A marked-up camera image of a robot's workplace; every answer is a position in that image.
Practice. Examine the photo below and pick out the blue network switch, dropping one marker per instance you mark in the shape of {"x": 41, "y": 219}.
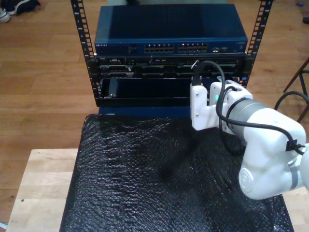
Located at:
{"x": 169, "y": 24}

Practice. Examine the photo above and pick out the blue rack base plate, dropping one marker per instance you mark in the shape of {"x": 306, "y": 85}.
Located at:
{"x": 144, "y": 112}

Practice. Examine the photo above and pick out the small white blue-edged object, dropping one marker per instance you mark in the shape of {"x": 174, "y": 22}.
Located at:
{"x": 2, "y": 224}

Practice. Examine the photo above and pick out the small blue object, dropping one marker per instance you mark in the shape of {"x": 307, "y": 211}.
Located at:
{"x": 300, "y": 4}

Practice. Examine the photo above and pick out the dark wooden chair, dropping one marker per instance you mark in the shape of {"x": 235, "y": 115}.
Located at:
{"x": 293, "y": 79}

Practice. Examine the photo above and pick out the black bubble wrap mat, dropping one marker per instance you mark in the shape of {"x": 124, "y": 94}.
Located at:
{"x": 132, "y": 181}

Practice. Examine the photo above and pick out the black perforated rack post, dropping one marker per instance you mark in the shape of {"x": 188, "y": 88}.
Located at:
{"x": 80, "y": 24}
{"x": 259, "y": 24}

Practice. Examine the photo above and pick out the dark shoe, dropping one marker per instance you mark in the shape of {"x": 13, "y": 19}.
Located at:
{"x": 21, "y": 6}

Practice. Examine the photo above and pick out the black rack shelf tray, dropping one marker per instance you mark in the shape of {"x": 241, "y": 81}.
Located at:
{"x": 144, "y": 101}

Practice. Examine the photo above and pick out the white shoe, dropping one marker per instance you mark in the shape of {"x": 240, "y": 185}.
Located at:
{"x": 3, "y": 15}

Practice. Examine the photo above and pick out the black rack server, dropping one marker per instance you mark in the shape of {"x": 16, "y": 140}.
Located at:
{"x": 157, "y": 70}

